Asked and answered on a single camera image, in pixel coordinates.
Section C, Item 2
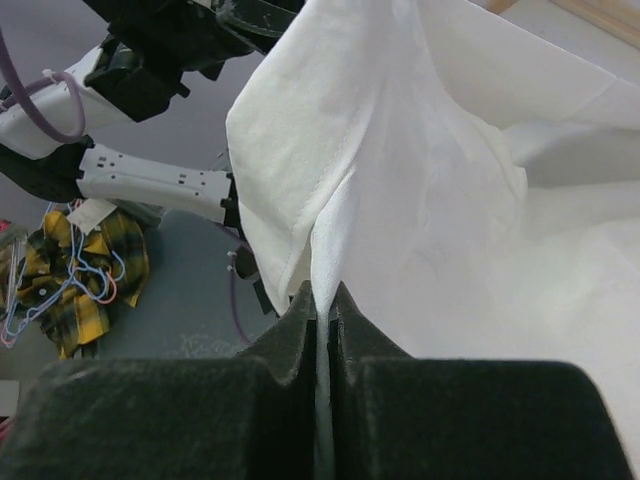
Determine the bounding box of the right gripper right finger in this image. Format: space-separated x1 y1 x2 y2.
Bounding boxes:
328 286 633 479

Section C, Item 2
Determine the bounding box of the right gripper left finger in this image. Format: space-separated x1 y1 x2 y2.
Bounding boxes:
1 284 316 479

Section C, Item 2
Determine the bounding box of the white shirt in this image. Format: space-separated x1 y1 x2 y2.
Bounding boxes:
226 1 639 463

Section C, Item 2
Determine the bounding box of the yellow plaid shirt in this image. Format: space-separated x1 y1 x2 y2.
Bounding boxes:
4 207 151 360

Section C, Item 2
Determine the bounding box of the wooden clothes rack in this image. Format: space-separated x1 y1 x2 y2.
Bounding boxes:
476 1 639 49

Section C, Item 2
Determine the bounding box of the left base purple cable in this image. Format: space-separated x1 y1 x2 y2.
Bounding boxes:
214 222 254 346

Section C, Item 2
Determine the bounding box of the pile of wire hangers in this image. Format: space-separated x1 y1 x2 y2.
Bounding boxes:
0 199 126 349

